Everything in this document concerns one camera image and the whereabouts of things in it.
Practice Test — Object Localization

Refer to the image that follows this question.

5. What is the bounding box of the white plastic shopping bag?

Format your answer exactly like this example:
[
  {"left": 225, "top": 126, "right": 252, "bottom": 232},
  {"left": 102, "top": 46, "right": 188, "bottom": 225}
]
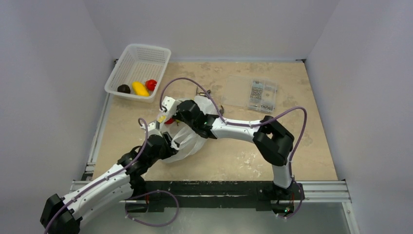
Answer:
[{"left": 156, "top": 96, "right": 217, "bottom": 163}]

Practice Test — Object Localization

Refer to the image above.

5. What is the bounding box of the red fake fruit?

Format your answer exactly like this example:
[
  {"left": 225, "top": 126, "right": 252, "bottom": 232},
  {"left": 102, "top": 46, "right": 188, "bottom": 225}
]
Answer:
[{"left": 145, "top": 79, "right": 157, "bottom": 92}]

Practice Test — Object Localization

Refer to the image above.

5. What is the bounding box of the yellow fake fruit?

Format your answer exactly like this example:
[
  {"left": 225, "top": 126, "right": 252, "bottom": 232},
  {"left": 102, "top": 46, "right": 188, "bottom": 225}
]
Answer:
[{"left": 131, "top": 81, "right": 150, "bottom": 97}]

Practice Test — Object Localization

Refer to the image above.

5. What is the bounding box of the dark brown fake fruit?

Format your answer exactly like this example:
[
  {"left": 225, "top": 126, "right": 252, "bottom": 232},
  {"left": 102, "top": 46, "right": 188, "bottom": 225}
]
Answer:
[{"left": 117, "top": 84, "right": 131, "bottom": 94}]

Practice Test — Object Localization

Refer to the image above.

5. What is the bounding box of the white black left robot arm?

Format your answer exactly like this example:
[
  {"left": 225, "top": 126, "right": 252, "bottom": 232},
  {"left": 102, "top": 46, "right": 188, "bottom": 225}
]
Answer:
[{"left": 40, "top": 132, "right": 177, "bottom": 234}]

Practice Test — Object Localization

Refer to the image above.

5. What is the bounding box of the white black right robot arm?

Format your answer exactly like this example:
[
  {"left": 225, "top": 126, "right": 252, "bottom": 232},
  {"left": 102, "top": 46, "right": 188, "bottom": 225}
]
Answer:
[{"left": 172, "top": 100, "right": 295, "bottom": 198}]

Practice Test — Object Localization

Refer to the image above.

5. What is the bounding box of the grey metal clamp lever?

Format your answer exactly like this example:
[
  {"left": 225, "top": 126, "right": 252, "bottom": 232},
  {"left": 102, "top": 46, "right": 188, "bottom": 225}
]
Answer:
[{"left": 196, "top": 87, "right": 211, "bottom": 97}]

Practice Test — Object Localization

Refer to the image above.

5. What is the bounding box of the white plastic perforated basket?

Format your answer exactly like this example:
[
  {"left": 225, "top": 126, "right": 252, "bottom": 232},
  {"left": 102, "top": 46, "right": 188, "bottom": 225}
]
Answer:
[{"left": 104, "top": 44, "right": 171, "bottom": 103}]

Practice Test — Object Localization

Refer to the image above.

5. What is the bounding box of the clear plastic screw organizer box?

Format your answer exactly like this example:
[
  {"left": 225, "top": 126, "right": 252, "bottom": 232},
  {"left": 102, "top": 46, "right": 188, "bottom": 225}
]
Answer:
[{"left": 222, "top": 75, "right": 278, "bottom": 114}]

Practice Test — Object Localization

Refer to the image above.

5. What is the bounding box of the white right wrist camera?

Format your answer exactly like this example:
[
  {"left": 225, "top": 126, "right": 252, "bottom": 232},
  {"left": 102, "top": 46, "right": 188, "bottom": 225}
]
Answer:
[{"left": 160, "top": 96, "right": 181, "bottom": 115}]

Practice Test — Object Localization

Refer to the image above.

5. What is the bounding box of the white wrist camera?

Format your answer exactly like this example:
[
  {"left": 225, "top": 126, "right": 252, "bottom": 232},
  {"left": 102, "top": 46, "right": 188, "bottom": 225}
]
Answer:
[
  {"left": 138, "top": 118, "right": 162, "bottom": 138},
  {"left": 160, "top": 96, "right": 181, "bottom": 115}
]

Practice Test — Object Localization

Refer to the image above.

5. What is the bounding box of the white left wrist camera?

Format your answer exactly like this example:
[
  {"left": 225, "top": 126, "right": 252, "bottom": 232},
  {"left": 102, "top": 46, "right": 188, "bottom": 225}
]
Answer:
[{"left": 138, "top": 118, "right": 162, "bottom": 138}]

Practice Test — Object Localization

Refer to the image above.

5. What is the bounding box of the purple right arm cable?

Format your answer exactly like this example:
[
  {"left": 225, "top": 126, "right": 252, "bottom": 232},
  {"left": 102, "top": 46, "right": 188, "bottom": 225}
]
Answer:
[{"left": 159, "top": 77, "right": 308, "bottom": 220}]

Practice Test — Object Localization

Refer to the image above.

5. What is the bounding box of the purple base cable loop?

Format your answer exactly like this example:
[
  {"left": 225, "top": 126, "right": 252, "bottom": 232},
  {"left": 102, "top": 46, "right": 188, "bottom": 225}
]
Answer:
[{"left": 124, "top": 190, "right": 180, "bottom": 227}]

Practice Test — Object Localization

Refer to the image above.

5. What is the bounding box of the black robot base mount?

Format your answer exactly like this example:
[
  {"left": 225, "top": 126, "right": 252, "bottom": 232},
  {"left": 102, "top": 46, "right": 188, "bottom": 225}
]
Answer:
[{"left": 125, "top": 181, "right": 305, "bottom": 216}]

